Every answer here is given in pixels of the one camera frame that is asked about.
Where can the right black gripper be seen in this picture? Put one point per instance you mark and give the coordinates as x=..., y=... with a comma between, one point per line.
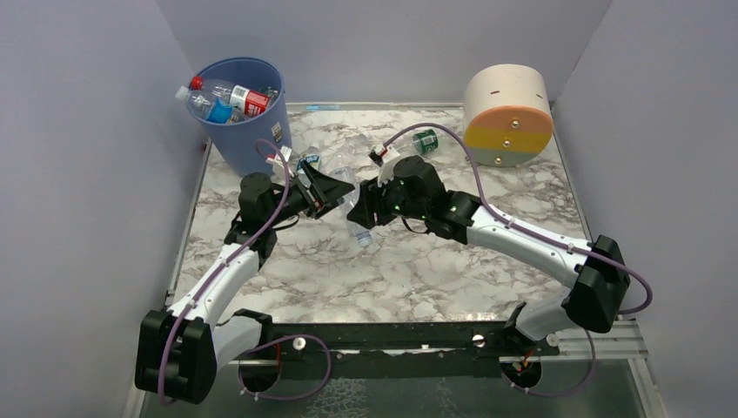
x=372, y=200

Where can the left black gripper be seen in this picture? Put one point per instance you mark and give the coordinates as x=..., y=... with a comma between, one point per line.
x=314, y=197

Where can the Ganten small water bottle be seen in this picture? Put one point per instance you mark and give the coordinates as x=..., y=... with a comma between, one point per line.
x=348, y=202

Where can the red label clear bottle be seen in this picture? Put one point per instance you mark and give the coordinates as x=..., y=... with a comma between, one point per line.
x=249, y=102

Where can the blue label clear bottle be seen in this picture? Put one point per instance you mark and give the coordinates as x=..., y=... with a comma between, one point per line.
x=209, y=107

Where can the green white label bottle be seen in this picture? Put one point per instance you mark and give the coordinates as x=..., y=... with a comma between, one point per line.
x=270, y=92

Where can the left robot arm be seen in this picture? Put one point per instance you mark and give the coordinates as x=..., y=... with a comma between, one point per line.
x=182, y=348

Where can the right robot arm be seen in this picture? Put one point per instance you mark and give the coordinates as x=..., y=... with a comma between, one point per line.
x=595, y=284

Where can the blue plastic bin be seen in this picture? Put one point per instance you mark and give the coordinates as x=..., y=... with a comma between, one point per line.
x=237, y=142

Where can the blue green label bottle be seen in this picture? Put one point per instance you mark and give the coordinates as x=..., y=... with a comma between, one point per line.
x=309, y=162

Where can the clear bottle red cap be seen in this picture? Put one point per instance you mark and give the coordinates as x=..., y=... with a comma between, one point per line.
x=352, y=153

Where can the dark green label bottle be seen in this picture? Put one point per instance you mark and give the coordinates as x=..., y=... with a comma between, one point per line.
x=421, y=143

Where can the cream cylinder with striped face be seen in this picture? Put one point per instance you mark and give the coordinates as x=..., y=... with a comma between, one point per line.
x=507, y=116

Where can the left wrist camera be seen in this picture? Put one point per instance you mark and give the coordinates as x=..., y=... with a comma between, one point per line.
x=281, y=165

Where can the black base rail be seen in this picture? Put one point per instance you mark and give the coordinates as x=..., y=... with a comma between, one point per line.
x=309, y=351

